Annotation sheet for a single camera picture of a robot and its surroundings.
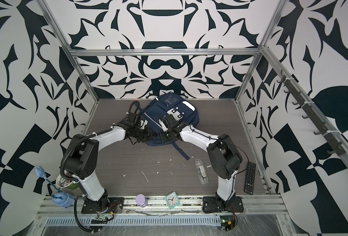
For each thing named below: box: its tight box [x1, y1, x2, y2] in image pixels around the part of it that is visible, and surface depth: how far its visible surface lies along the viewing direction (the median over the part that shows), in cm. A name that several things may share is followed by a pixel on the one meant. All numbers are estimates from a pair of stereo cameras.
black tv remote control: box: [243, 161, 257, 196], surface depth 82 cm
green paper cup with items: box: [55, 174, 79, 190], surface depth 73 cm
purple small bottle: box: [135, 193, 148, 208], surface depth 70 cm
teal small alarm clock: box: [165, 191, 180, 210], surface depth 76 cm
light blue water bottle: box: [34, 166, 75, 208], surface depth 71 cm
